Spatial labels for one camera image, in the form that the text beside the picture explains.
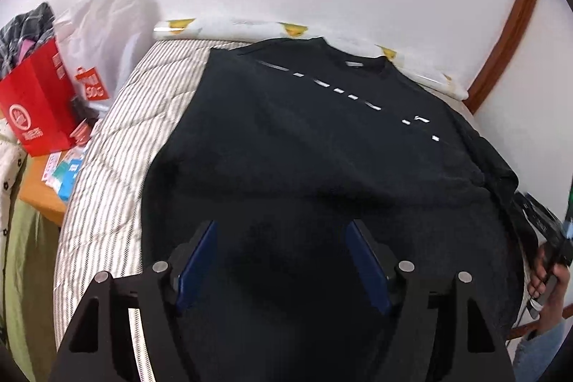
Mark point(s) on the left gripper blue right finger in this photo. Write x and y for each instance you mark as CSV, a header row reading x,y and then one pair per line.
x,y
376,266

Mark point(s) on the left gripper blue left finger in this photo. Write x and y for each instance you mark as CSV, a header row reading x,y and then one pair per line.
x,y
190,263

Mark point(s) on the black sweatshirt with white print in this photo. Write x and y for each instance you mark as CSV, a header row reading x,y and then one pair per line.
x,y
322,193

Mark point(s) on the plaid dark clothing pile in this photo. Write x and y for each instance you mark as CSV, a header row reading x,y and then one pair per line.
x,y
23,35

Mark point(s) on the person's right hand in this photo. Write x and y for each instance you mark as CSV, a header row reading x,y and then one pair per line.
x,y
551,314

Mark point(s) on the striped quilted mattress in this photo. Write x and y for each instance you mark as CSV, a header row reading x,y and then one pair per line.
x,y
121,167

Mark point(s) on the blue denim right sleeve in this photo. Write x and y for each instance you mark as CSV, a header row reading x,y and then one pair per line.
x,y
536,351

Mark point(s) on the olive green fabric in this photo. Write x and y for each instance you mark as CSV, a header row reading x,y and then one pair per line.
x,y
27,330

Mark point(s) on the blue and white packets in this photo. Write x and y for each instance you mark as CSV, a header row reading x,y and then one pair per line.
x,y
61,170

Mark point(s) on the orange wooden side table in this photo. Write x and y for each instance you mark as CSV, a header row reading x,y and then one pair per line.
x,y
35,192

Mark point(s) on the white floral cloth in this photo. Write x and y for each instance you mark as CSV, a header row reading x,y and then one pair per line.
x,y
12,156

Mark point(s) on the red paper shopping bag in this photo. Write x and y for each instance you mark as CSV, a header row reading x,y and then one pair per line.
x,y
41,104

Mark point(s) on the white plastic shopping bag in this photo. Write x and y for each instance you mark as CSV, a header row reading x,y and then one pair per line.
x,y
100,42

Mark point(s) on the brown wooden door frame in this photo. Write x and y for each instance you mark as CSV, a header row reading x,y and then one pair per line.
x,y
501,54

